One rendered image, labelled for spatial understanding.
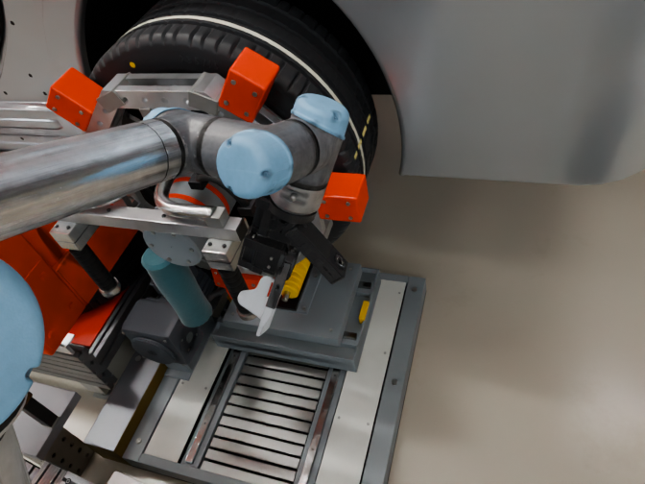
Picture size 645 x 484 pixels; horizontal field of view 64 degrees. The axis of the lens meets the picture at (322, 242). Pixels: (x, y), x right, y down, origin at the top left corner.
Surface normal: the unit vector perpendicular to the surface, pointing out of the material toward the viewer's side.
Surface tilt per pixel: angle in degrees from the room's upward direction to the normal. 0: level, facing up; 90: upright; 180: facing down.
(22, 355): 83
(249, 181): 64
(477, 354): 0
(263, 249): 72
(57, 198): 94
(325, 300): 0
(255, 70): 35
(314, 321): 0
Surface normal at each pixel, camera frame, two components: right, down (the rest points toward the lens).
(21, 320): 0.86, 0.13
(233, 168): -0.50, 0.35
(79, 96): 0.54, -0.40
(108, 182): 0.86, 0.32
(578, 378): -0.18, -0.66
